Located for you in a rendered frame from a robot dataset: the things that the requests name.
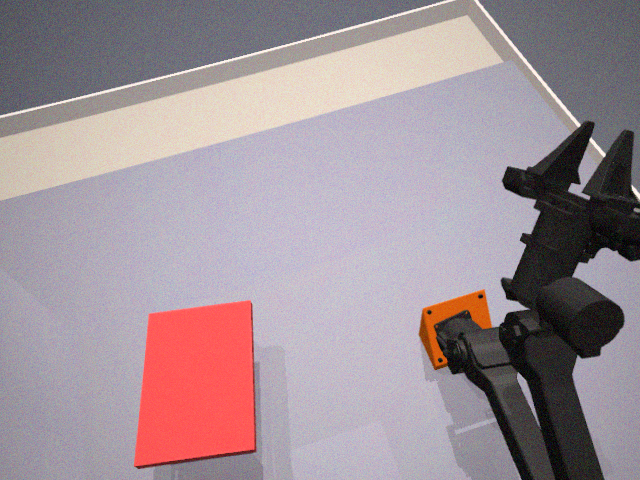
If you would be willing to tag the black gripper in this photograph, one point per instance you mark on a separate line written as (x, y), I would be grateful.
(567, 220)

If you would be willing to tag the red rectangular panel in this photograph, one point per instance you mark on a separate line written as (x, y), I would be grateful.
(198, 394)

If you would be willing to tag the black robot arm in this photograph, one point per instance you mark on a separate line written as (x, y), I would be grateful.
(566, 318)

